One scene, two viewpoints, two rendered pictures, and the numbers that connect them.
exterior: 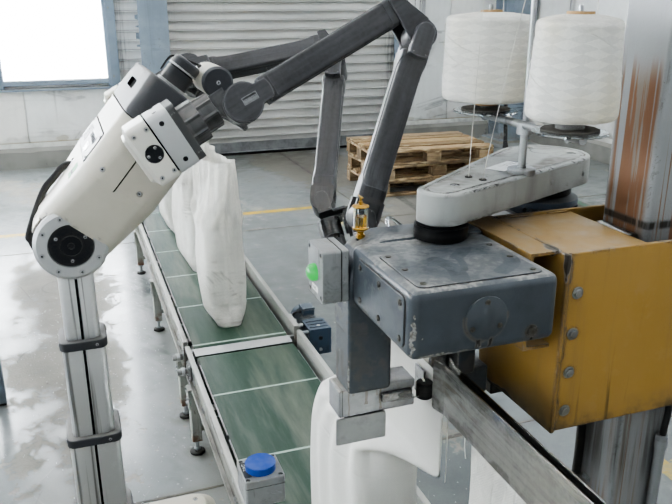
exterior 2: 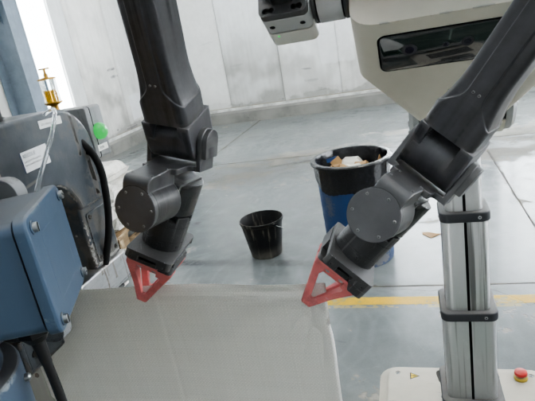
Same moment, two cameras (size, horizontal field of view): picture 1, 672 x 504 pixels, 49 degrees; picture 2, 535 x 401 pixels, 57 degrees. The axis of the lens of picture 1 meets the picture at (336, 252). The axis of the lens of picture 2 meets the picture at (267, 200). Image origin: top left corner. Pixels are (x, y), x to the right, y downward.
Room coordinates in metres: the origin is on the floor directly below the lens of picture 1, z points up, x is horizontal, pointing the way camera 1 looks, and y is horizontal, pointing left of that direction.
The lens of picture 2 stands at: (1.94, -0.51, 1.39)
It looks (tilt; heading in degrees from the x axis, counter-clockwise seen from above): 18 degrees down; 127
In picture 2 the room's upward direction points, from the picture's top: 10 degrees counter-clockwise
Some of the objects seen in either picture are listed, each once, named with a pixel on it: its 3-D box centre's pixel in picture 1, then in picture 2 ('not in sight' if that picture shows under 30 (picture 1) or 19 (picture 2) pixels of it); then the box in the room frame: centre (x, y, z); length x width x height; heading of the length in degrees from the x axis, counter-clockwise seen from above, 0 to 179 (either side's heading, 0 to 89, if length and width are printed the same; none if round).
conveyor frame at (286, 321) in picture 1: (198, 266); not in sight; (3.80, 0.75, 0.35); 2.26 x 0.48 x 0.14; 20
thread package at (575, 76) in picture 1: (575, 67); not in sight; (1.18, -0.37, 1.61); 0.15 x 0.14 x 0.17; 20
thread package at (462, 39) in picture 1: (488, 58); not in sight; (1.43, -0.28, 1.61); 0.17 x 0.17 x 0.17
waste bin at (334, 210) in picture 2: not in sight; (356, 207); (0.65, 2.07, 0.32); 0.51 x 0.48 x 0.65; 110
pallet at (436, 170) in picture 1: (419, 161); not in sight; (7.20, -0.82, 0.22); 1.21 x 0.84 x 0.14; 110
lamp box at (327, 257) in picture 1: (328, 270); (80, 133); (1.16, 0.01, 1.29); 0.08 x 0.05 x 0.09; 20
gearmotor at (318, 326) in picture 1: (305, 325); not in sight; (3.01, 0.13, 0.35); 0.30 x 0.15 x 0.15; 20
